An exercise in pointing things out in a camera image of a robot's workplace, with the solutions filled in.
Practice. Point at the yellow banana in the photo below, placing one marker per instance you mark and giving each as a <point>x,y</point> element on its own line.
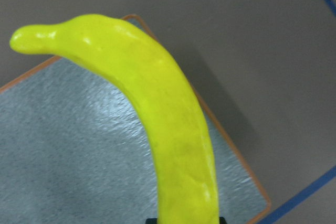
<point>161,95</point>

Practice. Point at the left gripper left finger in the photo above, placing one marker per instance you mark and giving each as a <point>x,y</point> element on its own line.
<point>151,221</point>

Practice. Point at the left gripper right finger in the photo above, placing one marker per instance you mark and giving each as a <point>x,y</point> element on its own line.
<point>222,220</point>

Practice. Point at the grey square plate orange rim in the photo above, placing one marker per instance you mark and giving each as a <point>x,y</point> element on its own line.
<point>72,150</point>

